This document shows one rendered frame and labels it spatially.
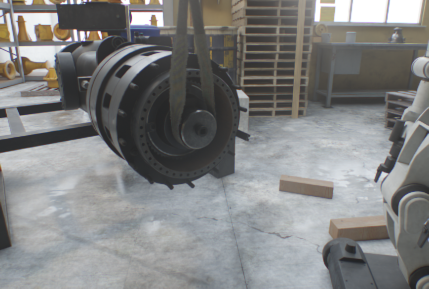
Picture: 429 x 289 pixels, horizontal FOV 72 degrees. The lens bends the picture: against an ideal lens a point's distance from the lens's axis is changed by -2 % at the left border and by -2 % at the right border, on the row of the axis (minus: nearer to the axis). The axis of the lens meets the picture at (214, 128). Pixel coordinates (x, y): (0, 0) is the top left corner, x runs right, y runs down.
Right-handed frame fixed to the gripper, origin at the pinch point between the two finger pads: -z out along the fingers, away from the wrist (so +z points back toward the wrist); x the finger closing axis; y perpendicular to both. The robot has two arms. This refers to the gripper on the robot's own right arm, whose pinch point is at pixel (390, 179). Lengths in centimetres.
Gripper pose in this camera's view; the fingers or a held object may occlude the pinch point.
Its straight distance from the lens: 152.3
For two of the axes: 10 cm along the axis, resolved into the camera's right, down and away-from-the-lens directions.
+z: 2.0, -9.3, -3.2
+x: -9.6, -2.4, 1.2
